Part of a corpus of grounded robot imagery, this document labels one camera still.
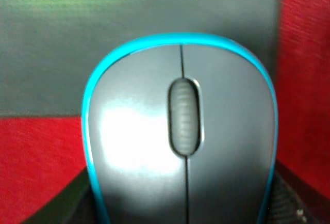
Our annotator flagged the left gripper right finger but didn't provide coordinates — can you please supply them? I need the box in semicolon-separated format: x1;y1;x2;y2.
268;161;329;224

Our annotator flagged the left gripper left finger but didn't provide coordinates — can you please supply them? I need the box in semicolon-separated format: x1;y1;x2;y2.
24;169;110;223

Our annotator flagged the grey and blue mouse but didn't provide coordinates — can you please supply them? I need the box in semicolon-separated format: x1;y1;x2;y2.
81;33;278;223

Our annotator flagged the black green mouse pad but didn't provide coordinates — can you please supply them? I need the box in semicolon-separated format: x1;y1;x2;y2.
1;0;280;117

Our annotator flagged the red velvet table cloth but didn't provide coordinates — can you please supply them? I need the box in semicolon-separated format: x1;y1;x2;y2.
1;0;329;223

